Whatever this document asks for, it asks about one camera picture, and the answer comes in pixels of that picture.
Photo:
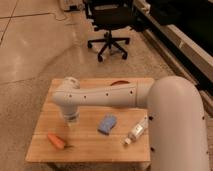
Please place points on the orange toy carrot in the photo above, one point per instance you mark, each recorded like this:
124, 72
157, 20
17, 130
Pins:
58, 142

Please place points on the orange ceramic bowl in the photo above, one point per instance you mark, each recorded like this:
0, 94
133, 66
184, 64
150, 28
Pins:
119, 82

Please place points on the clear plastic bottle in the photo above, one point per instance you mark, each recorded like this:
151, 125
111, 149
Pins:
136, 132

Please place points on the blue sponge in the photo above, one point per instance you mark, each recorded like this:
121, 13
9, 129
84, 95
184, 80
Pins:
106, 124

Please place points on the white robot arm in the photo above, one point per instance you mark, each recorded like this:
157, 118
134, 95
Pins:
177, 126

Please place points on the long workbench with rail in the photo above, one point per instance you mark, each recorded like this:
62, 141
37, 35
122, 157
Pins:
183, 55

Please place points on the black office chair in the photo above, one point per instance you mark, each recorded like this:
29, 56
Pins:
109, 15

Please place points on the translucent white cup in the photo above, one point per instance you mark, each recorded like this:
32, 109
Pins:
71, 120

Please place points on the wooden table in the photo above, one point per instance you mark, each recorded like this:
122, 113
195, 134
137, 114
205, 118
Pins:
87, 144

